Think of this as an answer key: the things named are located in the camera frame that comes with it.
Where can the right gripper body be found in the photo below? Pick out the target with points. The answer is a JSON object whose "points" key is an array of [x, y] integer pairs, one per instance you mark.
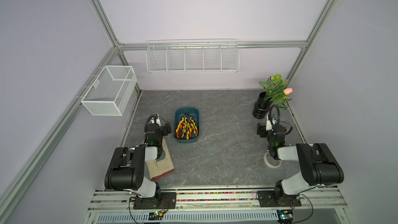
{"points": [[265, 134]]}

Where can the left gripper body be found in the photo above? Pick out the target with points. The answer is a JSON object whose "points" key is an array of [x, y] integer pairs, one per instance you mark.
{"points": [[164, 131]]}

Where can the teal plastic storage box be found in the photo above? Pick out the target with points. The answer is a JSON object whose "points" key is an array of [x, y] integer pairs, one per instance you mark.
{"points": [[194, 113]]}

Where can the large yellow combination pliers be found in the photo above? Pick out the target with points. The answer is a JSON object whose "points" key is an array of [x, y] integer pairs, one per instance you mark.
{"points": [[191, 128]]}

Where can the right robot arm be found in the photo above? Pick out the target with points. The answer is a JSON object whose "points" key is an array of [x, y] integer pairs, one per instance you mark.
{"points": [[318, 166]]}

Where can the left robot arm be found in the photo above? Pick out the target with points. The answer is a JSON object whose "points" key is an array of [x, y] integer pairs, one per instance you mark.
{"points": [[135, 169]]}

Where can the yellow pliers in box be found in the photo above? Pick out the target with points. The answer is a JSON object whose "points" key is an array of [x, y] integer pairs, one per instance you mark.
{"points": [[180, 130]]}

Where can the white tape roll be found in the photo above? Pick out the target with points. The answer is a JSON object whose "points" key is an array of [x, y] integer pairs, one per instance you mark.
{"points": [[271, 162]]}

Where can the black plant pot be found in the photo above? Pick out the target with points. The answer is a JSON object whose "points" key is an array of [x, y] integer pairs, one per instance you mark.
{"points": [[261, 106]]}

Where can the beige work glove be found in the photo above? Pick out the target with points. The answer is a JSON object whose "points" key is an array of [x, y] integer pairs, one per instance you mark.
{"points": [[160, 168]]}

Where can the pink tulip flower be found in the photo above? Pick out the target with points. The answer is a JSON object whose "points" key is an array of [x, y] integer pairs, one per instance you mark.
{"points": [[288, 91]]}

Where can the green artificial plant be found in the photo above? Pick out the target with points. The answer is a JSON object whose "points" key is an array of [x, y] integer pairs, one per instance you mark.
{"points": [[274, 86]]}

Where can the white wire basket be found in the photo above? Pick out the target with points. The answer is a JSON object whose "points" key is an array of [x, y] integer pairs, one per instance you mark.
{"points": [[110, 92]]}

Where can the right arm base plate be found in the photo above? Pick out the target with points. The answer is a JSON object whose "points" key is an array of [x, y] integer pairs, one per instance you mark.
{"points": [[271, 199]]}

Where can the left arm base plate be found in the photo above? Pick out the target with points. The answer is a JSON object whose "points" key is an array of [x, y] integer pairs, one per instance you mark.
{"points": [[164, 200]]}

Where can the white wire wall shelf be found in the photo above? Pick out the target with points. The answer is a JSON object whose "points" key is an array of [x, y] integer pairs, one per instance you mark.
{"points": [[192, 56]]}

